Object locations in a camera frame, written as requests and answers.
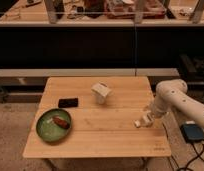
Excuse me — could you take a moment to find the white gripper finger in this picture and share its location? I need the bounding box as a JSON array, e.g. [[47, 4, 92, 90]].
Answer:
[[134, 120, 141, 128]]

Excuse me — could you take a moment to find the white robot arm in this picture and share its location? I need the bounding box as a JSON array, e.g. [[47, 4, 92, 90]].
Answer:
[[134, 79, 204, 129]]

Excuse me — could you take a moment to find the dark red bottle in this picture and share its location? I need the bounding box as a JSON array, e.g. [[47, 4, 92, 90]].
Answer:
[[52, 116, 70, 129]]

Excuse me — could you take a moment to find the green ceramic bowl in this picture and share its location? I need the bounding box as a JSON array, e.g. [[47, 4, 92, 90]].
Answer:
[[36, 108, 72, 143]]

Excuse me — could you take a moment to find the wooden folding table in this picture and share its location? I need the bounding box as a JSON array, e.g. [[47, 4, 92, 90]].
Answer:
[[23, 77, 171, 158]]

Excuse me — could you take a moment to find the black foot pedal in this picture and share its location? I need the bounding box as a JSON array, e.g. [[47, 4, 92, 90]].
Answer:
[[180, 124, 204, 143]]

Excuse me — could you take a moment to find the white cardboard box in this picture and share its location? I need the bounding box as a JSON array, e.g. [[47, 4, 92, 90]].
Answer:
[[91, 83, 111, 104]]

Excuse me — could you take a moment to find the black rectangular block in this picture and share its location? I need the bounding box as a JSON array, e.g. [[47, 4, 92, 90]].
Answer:
[[58, 98, 78, 108]]

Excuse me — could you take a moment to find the red tray on shelf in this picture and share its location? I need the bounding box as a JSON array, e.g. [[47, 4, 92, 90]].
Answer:
[[104, 0, 166, 19]]

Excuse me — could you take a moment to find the long wooden shelf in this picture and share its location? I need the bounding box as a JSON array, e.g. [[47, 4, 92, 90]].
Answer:
[[0, 0, 204, 27]]

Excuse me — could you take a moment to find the black floor cable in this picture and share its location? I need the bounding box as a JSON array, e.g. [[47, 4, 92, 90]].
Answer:
[[168, 141, 204, 171]]

